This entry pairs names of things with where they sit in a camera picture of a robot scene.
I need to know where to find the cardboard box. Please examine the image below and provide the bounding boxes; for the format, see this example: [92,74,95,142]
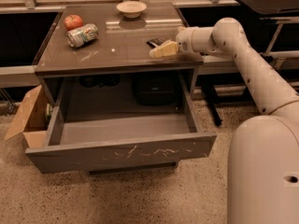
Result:
[5,85,49,148]

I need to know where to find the grey drawer cabinet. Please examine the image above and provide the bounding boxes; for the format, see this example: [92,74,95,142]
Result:
[32,2,206,175]

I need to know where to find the green white soda can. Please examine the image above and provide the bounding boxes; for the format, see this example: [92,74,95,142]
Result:
[66,23,98,48]

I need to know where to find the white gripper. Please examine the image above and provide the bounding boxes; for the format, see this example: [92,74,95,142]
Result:
[149,27,215,58]

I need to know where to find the black bag under cabinet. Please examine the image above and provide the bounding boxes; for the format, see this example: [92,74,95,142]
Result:
[132,72,181,106]

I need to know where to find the red apple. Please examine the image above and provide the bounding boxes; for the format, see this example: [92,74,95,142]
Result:
[64,15,83,31]

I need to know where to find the black side table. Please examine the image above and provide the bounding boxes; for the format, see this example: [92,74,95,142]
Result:
[199,0,299,127]

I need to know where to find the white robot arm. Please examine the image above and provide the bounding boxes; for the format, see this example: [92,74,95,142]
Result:
[149,18,299,224]

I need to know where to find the white ceramic bowl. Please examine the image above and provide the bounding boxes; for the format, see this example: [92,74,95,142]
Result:
[117,1,147,19]

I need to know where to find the dark rxbar chocolate bar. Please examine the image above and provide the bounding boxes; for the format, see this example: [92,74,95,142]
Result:
[147,38,164,48]

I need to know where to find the open grey top drawer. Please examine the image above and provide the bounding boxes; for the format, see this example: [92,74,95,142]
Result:
[26,75,216,173]

